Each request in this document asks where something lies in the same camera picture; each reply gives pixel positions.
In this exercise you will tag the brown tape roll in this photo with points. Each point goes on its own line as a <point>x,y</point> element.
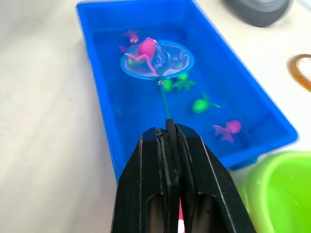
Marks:
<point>300,71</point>

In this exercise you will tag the blue plastic tub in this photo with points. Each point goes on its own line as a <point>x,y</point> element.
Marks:
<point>218,72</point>

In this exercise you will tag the pink toy fish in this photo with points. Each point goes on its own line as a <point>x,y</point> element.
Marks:
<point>229,129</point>
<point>145,51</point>
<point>131,40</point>

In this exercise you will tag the dark grey round object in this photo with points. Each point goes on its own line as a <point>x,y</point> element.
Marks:
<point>260,11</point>

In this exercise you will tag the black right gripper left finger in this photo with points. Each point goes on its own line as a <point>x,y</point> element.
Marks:
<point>138,184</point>

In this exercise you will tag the green toy fish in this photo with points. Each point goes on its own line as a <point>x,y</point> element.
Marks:
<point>178,82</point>
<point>201,104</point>

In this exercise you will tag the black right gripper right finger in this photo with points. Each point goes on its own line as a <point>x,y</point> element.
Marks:
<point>213,189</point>

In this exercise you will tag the blue hand fishing net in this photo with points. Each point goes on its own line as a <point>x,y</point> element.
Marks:
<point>155,63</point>

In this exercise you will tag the green plastic bucket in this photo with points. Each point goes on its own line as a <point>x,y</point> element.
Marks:
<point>279,191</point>

